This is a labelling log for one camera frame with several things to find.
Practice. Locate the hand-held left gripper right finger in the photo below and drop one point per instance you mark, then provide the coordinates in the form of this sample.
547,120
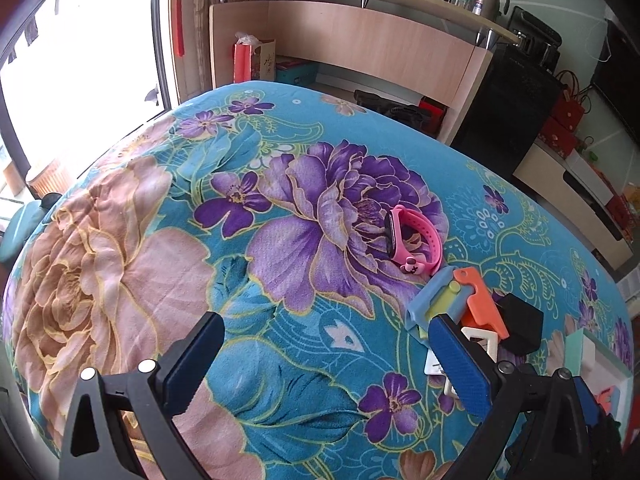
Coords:
457,360

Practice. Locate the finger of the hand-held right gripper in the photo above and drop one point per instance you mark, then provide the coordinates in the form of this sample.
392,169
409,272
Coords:
585,400

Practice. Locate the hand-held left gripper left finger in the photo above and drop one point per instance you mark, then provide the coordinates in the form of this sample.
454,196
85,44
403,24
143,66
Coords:
187,366

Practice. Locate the salmon pink box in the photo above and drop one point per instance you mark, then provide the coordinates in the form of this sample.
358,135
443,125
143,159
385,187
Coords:
607,397

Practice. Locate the white plastic frame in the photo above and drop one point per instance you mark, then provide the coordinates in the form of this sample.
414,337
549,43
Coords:
487,335

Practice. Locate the teal white tray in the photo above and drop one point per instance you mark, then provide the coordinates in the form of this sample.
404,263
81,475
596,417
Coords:
595,360

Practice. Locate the blue yellow toy knife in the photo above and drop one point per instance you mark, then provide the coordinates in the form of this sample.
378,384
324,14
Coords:
425,305

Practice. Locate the orange toy knife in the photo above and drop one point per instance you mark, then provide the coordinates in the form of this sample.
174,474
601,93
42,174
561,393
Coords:
482,305

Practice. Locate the black box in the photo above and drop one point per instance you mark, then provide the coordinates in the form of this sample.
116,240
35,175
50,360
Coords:
520,322

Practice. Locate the floral blanket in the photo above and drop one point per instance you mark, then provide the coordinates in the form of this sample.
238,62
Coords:
200,260

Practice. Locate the pink smart watch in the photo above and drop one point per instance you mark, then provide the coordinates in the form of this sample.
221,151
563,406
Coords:
425,240

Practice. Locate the wooden television stand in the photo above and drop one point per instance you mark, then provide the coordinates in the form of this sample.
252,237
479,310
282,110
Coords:
560,195

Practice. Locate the teal chair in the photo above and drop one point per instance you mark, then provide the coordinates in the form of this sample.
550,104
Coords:
22,230

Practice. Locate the small red box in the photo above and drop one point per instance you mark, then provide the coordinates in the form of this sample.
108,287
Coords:
434,112

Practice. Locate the black cabinet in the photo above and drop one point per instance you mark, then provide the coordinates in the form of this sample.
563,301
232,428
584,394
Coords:
510,105

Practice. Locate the black bag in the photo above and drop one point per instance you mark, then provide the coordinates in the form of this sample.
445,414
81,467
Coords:
390,107

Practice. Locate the red gift bags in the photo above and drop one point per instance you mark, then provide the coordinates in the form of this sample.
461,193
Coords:
562,120

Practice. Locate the red gift box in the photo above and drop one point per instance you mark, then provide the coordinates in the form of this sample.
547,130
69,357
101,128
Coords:
242,62

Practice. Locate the teal storage box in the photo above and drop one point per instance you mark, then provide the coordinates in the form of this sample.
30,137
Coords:
295,74

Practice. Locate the black television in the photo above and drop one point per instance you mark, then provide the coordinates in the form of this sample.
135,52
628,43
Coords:
622,80

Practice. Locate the wooden desk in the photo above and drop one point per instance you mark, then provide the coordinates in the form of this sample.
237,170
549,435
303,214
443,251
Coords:
390,40

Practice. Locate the black appliance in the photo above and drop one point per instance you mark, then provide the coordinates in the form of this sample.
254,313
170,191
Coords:
532,35

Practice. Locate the red hanging knot ornament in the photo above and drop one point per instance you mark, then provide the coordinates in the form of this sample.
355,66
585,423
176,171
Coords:
178,15

